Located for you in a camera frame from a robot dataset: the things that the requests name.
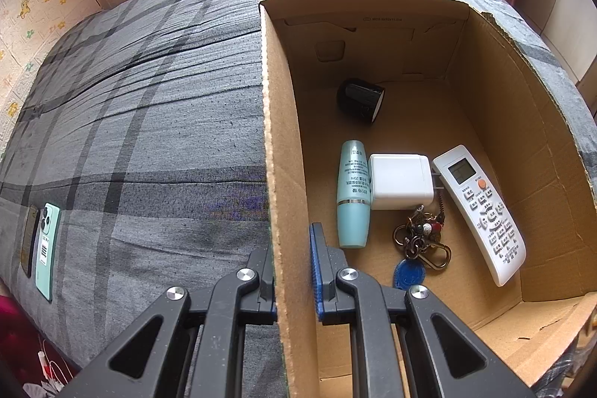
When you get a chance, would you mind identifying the grey plaid bed blanket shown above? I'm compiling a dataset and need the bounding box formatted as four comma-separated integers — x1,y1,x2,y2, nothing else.
0,0,597,398

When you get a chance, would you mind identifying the black phone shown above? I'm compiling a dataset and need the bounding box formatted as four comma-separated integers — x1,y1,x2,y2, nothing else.
20,204,40,278

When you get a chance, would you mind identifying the keyring with blue fob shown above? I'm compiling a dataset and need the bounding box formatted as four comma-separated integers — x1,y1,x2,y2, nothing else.
392,193,453,291

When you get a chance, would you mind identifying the black round jar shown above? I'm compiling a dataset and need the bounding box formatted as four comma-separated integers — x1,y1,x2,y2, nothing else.
337,78,386,126

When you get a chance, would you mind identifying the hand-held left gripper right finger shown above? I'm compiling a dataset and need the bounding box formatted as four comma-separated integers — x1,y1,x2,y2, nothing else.
309,222,537,398

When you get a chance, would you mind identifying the white remote control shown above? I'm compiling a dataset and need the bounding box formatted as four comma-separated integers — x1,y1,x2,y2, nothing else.
432,145,527,288

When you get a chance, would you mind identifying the mint green phone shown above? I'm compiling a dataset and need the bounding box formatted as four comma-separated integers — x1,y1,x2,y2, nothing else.
35,202,62,303

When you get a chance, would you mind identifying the large white charger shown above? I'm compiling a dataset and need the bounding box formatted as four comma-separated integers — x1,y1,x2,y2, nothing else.
368,153,446,211

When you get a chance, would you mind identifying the cardboard box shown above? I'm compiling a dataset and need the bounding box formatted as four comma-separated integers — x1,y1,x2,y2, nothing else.
259,0,597,398

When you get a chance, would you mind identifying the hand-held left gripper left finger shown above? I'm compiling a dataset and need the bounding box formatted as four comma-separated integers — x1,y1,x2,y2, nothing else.
60,246,279,398

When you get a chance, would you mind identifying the beige wardrobe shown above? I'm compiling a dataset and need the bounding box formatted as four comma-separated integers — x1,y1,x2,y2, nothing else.
513,0,597,119

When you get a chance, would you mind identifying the teal cosmetic bottle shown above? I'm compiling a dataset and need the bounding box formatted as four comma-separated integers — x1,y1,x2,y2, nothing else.
337,140,372,250

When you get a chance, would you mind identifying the dark red cloth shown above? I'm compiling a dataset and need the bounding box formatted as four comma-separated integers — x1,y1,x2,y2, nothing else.
0,281,80,380

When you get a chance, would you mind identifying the white cable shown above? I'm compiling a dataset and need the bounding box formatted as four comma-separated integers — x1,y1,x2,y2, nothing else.
37,339,71,394

